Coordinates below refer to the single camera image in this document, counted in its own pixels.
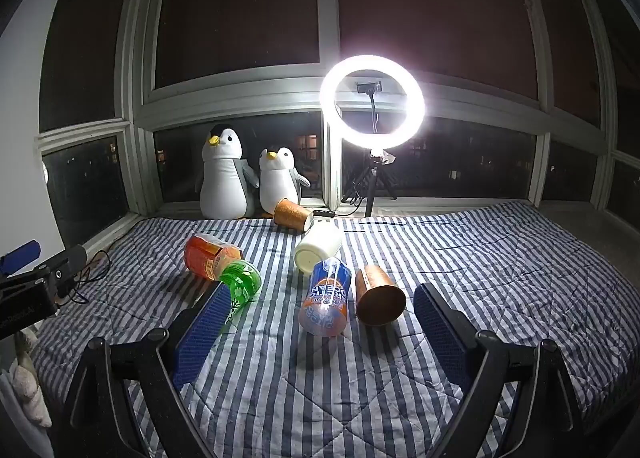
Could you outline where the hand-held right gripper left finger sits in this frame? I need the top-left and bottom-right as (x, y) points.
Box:
(62, 279), (233, 458)

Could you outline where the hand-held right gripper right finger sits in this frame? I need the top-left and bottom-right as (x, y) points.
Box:
(413, 282), (588, 458)

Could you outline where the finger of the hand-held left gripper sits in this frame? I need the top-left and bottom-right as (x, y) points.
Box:
(0, 239), (42, 275)
(41, 244), (89, 291)

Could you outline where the green printed cup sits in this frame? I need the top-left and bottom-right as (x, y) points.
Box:
(216, 261), (263, 332)

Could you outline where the copper brown cup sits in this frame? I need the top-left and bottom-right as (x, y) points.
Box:
(354, 265), (407, 328)

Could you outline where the blue printed plastic cup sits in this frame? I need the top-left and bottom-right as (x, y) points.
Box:
(298, 258), (354, 338)

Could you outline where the white cup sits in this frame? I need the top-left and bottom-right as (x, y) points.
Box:
(294, 221), (345, 273)

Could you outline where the orange paper cup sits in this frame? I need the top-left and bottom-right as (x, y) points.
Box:
(272, 197), (315, 232)

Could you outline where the beige plush toy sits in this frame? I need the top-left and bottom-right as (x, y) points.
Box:
(0, 328), (54, 430)

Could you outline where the blue white striped blanket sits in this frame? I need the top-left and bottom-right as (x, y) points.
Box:
(30, 200), (640, 458)

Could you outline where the large penguin plush toy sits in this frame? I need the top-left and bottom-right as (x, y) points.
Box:
(199, 123), (261, 219)

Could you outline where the black tripod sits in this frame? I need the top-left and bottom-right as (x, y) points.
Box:
(341, 148), (399, 218)

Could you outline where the small penguin plush toy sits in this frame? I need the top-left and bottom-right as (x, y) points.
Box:
(257, 147), (311, 217)

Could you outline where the black phone holder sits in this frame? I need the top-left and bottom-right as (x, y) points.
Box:
(356, 80), (385, 135)

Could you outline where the black cable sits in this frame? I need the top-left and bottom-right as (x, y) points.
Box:
(64, 215), (168, 305)

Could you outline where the ring light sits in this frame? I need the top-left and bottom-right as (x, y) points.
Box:
(319, 54), (426, 137)

